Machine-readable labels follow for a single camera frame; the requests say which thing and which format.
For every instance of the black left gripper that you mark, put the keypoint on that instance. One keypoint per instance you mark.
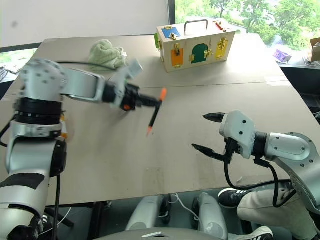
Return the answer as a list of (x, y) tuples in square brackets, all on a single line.
[(131, 98)]

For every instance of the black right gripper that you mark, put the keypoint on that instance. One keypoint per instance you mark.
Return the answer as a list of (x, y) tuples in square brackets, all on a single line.
[(229, 150)]

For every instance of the black pen with orange cap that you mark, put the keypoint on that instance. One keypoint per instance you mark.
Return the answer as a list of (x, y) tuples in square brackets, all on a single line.
[(156, 113)]

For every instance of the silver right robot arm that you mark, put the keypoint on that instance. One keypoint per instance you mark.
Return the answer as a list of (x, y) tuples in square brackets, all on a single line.
[(287, 145)]

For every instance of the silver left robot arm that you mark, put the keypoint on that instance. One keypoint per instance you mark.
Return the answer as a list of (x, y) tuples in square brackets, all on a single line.
[(80, 83)]

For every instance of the light green towel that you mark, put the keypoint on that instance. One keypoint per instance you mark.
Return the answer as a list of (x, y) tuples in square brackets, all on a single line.
[(106, 55)]

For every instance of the black white-striped sneaker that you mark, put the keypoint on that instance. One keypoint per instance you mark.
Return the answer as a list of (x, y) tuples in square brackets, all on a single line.
[(232, 197), (257, 233)]

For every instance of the wooden lock box with latches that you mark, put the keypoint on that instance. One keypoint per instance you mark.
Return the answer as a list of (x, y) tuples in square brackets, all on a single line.
[(197, 47)]

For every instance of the silver rounded robot leg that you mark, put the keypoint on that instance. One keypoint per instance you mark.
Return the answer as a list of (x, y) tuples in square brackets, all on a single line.
[(211, 215), (145, 212)]

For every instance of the person's leg in beige trousers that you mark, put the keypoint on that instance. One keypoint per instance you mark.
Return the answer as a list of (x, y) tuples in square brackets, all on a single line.
[(262, 207)]

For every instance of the purple packet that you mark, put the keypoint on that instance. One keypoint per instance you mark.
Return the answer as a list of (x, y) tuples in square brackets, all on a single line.
[(282, 55)]

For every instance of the black side desk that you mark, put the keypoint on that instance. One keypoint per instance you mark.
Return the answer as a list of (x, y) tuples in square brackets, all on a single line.
[(303, 80)]

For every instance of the grey robot torso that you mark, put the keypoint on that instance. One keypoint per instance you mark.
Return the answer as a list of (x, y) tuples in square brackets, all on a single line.
[(155, 235)]

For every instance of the black table leg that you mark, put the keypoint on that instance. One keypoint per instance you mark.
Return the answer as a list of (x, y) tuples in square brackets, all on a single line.
[(98, 220)]

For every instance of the cardboard box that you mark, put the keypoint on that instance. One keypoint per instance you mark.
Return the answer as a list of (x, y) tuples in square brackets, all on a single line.
[(315, 48)]

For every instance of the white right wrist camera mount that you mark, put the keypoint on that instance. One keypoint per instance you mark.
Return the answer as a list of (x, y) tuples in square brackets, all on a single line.
[(237, 130)]

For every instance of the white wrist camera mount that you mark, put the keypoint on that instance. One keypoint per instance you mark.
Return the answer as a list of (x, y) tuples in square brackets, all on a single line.
[(122, 77), (237, 130)]

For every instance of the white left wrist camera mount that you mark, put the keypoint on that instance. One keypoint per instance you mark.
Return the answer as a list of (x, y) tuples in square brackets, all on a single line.
[(122, 77)]

